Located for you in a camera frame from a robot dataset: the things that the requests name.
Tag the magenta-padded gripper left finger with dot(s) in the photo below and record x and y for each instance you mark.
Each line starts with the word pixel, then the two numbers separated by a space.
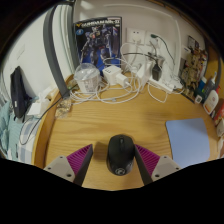
pixel 63 166

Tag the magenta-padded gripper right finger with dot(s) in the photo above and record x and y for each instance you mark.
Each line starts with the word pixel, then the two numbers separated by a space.
pixel 161 166

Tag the black computer mouse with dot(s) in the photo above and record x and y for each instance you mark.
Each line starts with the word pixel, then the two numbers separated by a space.
pixel 120 153

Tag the light blue mouse pad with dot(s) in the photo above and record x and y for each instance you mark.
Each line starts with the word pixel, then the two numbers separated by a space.
pixel 188 141

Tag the crumpled clear plastic wrapper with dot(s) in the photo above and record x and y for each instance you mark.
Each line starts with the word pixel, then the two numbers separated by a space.
pixel 63 107

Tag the small white square clock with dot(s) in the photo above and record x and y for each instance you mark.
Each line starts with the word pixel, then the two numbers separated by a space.
pixel 198 99

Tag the white power strip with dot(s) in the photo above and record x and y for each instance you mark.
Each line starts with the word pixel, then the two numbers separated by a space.
pixel 165 85

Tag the black hanging bag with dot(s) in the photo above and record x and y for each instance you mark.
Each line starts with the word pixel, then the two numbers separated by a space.
pixel 18 91

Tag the blue bottle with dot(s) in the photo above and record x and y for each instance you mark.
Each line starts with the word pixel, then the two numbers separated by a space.
pixel 201 87

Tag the clear plastic lidded cup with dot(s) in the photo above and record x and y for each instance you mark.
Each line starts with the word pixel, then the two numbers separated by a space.
pixel 87 78

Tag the small white charger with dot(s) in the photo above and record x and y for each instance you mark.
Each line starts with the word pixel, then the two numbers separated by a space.
pixel 122 80

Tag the black power adapter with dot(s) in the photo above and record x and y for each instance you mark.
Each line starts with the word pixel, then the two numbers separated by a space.
pixel 157 71

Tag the white multi-port charger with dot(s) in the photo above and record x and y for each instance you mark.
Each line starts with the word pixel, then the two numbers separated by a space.
pixel 111 74

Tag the white desk lamp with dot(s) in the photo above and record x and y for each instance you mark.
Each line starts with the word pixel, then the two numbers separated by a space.
pixel 177 50

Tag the blue robot model kit box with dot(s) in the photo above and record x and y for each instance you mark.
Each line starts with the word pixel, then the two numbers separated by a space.
pixel 96 41

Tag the white wall box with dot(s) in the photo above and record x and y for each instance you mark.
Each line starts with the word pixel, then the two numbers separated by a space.
pixel 185 52

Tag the grey metal frame post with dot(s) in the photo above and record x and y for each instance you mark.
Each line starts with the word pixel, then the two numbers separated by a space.
pixel 51 50

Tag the white wall outlet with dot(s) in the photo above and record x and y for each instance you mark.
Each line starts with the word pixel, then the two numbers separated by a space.
pixel 151 41
pixel 135 36

